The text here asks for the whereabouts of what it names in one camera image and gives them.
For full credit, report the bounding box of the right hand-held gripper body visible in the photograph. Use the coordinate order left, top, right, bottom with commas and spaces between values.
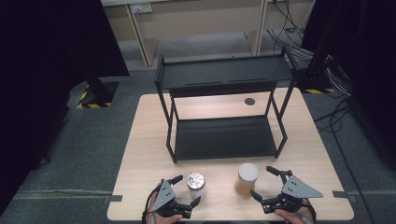
261, 169, 324, 215

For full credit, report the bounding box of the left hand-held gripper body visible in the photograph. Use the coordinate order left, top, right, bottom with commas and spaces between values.
152, 179, 192, 218

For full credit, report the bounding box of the glass jar with silver lid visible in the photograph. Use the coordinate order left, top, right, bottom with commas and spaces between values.
186, 171, 207, 201

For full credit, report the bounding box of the brown jar with white lid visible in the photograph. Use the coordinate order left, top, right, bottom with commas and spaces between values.
233, 161, 260, 199

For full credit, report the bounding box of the black metal two-tier rack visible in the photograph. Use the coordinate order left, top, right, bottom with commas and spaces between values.
154, 45, 301, 164

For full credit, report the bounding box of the person's left hand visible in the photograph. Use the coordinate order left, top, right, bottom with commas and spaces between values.
146, 185, 185, 224

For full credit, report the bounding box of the person's right hand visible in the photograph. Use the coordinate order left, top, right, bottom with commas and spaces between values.
274, 199, 314, 224

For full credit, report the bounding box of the grey floor tape piece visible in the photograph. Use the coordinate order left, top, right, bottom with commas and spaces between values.
103, 194, 123, 205
332, 189, 358, 203

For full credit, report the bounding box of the black stand with striped base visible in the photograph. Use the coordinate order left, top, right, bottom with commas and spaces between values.
76, 73, 120, 110
295, 46, 336, 94

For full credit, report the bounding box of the black curtain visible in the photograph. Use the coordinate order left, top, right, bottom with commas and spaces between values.
301, 0, 396, 172
0, 0, 131, 217

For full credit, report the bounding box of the beige wooden shelving unit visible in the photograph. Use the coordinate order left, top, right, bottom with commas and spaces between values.
101, 0, 316, 68

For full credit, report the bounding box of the left hand-held gripper cable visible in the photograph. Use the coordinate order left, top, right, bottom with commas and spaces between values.
141, 183, 163, 224

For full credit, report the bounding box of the hand-held gripper cable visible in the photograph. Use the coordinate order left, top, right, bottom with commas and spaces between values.
300, 197, 318, 224
141, 183, 163, 224

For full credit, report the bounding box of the right hand-held gripper cable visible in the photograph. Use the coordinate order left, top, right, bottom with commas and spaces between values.
300, 197, 318, 224

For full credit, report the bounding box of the bundle of black floor cables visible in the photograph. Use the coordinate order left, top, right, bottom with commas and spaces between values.
266, 0, 354, 134

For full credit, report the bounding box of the white wall socket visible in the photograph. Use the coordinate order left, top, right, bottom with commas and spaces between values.
130, 2, 154, 15

